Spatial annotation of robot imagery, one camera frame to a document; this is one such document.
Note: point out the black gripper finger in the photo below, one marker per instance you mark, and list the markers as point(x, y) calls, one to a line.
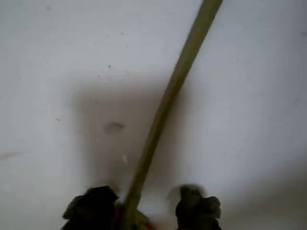
point(197, 210)
point(92, 208)

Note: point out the red rose with green stem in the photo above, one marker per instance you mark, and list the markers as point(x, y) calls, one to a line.
point(168, 95)

